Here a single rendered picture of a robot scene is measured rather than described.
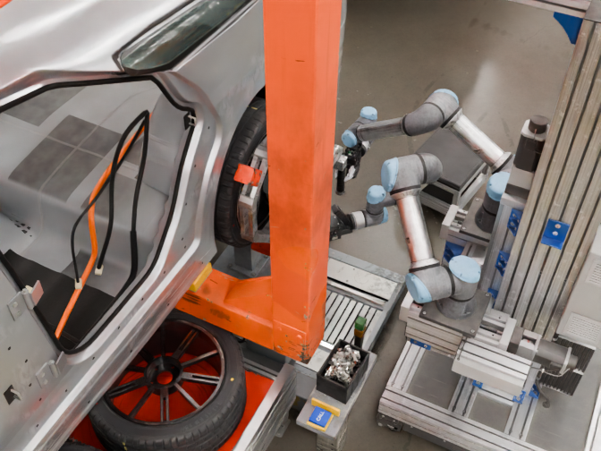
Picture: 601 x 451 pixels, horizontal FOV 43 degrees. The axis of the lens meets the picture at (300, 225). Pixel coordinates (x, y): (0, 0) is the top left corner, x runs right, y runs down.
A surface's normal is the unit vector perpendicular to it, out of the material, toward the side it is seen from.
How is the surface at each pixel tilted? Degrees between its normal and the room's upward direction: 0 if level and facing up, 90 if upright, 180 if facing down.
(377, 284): 0
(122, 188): 6
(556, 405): 0
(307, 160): 90
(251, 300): 90
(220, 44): 78
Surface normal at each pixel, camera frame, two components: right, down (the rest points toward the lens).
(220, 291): 0.01, -0.69
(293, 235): -0.45, 0.65
